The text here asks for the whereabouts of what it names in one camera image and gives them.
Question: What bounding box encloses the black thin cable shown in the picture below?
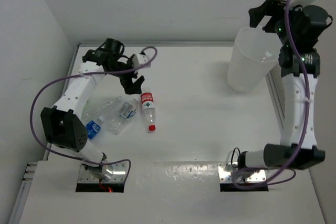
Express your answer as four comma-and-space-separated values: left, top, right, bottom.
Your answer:
230, 147, 242, 168

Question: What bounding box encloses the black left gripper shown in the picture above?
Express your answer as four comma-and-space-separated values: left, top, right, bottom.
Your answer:
107, 54, 143, 94

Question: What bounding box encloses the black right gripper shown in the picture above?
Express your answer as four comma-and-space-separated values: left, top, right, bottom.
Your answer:
249, 0, 307, 46

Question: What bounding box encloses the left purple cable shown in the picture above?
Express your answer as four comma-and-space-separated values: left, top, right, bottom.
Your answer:
30, 46, 158, 182

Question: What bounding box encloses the white translucent plastic bin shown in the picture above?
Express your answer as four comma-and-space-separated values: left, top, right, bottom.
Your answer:
227, 26, 282, 92

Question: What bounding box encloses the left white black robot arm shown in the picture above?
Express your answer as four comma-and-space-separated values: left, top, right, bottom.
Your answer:
40, 38, 149, 167

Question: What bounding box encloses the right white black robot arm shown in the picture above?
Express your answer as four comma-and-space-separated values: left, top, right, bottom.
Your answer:
237, 0, 333, 170

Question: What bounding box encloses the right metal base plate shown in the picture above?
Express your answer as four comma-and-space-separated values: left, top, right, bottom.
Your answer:
217, 162, 268, 184

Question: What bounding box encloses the aluminium frame rail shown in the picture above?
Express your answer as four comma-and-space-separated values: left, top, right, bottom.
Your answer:
7, 43, 81, 223

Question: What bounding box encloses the metal base plate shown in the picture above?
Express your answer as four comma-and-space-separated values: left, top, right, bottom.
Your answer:
78, 162, 127, 184
217, 162, 268, 184

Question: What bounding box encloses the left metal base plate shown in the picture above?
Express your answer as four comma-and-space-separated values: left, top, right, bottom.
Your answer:
78, 162, 127, 184

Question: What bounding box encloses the red label clear bottle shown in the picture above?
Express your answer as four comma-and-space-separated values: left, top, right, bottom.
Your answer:
140, 88, 156, 132

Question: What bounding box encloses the blue label small bottle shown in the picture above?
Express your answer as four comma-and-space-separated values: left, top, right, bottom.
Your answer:
86, 116, 105, 140

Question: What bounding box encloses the blue white label clear bottle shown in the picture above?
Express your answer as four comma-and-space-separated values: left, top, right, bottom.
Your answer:
107, 99, 138, 135

